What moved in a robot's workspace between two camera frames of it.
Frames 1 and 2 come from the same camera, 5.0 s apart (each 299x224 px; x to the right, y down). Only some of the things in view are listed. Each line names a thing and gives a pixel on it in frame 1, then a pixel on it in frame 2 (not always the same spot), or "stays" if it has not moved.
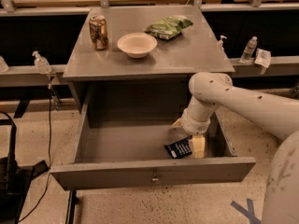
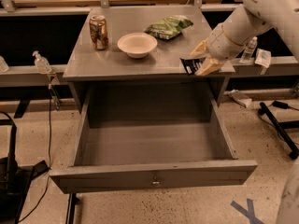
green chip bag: (168, 28) stays
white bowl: (137, 45) stays
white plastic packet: (263, 58) stays
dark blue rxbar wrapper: (181, 147) to (192, 64)
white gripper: (195, 124) to (219, 41)
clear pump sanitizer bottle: (41, 63) stays
